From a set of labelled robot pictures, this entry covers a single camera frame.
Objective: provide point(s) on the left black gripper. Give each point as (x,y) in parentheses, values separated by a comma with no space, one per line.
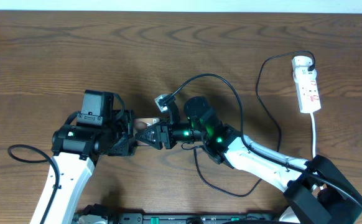
(130,132)

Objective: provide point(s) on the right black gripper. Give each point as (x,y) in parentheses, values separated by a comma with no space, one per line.
(157,135)

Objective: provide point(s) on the Galaxy S25 Ultra smartphone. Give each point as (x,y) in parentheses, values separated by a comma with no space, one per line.
(146,132)

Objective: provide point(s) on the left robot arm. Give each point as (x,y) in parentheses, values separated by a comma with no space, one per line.
(96,130)

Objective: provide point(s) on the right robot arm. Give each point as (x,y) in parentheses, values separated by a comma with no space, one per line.
(316,191)

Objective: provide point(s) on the white power strip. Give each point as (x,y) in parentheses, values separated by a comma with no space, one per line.
(306,84)

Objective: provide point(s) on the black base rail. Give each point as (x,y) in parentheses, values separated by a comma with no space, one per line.
(101,214)

